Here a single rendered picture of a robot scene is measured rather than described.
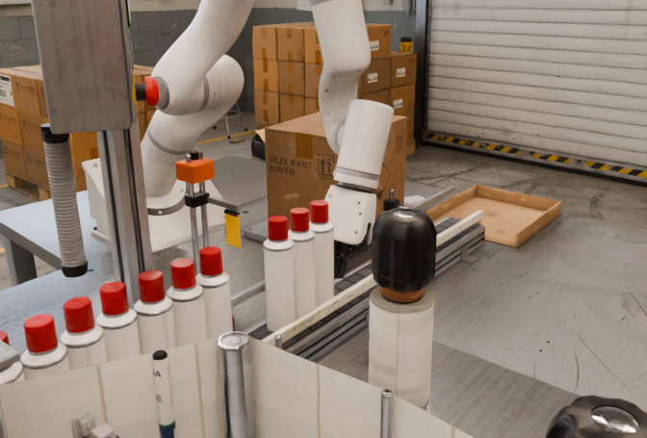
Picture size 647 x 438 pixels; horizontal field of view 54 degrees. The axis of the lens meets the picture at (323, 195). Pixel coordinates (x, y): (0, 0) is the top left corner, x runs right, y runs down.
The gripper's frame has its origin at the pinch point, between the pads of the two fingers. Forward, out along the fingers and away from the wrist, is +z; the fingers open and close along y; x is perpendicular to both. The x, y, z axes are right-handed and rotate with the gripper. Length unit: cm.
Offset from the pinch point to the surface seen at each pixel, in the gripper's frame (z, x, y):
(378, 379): 7.9, -25.2, 27.4
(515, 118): -88, 412, -138
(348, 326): 9.8, -0.7, 5.5
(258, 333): 12.4, -15.7, -2.6
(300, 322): 8.3, -14.0, 4.5
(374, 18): -168, 410, -299
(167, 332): 8.2, -41.0, 2.8
